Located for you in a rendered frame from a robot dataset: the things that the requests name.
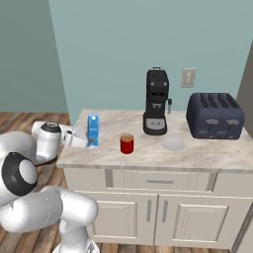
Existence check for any black coffee machine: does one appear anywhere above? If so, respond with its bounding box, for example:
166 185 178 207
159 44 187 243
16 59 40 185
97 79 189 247
142 66 173 136

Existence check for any blue milk carton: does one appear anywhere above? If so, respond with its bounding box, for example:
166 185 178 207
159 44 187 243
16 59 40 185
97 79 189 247
86 113 100 149

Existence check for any cream cupboard door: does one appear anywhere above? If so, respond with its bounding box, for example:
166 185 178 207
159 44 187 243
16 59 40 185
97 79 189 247
153 194 253 250
74 191 159 246

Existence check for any grey drawer handle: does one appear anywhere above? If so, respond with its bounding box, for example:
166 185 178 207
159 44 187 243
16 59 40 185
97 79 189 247
145 179 175 185

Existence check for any white saucer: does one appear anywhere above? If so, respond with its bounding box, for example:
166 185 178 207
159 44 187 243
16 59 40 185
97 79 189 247
160 136 186 152

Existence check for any cream drawer front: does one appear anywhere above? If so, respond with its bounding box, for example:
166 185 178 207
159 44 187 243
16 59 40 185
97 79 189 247
130 170 200 192

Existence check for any grey cupboard door handle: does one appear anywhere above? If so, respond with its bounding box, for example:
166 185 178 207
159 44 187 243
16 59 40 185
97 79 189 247
145 199 153 223
161 199 169 224

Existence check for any white wall outlet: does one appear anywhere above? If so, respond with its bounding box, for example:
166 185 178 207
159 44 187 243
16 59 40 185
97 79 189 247
180 67 197 89

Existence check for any red coffee mug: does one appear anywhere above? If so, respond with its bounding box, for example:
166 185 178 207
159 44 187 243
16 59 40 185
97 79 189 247
120 132 135 155

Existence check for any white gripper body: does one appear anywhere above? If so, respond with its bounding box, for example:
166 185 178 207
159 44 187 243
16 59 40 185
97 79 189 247
70 126 89 149

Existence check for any dark blue toaster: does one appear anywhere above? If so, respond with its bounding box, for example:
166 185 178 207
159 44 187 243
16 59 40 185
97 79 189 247
185 92 246 140

